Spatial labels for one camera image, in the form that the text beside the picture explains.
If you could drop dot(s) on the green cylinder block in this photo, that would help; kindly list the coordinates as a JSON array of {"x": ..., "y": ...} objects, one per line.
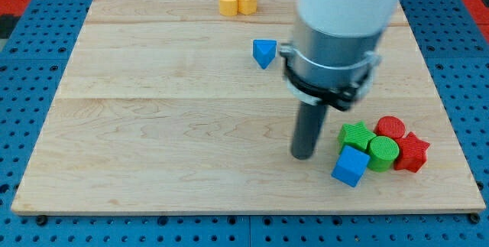
[{"x": 383, "y": 152}]

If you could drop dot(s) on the blue triangle block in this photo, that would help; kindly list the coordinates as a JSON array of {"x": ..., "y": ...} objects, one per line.
[{"x": 264, "y": 52}]

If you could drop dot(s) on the green star block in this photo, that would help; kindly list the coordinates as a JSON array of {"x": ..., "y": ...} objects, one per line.
[{"x": 356, "y": 135}]

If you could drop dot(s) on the red star block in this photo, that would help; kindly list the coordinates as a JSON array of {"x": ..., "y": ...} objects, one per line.
[{"x": 412, "y": 154}]

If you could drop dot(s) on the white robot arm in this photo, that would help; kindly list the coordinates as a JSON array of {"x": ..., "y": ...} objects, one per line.
[{"x": 346, "y": 17}]

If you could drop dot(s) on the yellow heart block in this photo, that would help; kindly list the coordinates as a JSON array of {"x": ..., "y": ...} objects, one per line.
[{"x": 228, "y": 7}]

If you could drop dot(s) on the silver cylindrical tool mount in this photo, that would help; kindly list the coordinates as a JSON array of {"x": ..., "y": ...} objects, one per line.
[{"x": 322, "y": 69}]

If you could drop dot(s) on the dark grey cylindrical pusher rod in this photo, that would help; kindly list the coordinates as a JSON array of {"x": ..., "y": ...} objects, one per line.
[{"x": 307, "y": 129}]

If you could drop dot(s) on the yellow hexagon block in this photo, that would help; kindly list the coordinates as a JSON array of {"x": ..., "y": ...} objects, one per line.
[{"x": 247, "y": 7}]

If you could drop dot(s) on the blue cube block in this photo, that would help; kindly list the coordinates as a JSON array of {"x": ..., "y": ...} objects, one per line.
[{"x": 350, "y": 166}]

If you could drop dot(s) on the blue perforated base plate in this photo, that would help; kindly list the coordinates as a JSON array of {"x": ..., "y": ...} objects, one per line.
[{"x": 456, "y": 53}]

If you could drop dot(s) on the red cylinder block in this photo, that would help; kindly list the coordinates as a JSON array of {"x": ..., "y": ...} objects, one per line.
[{"x": 390, "y": 126}]

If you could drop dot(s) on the wooden board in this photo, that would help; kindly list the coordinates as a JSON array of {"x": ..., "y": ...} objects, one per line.
[{"x": 162, "y": 110}]

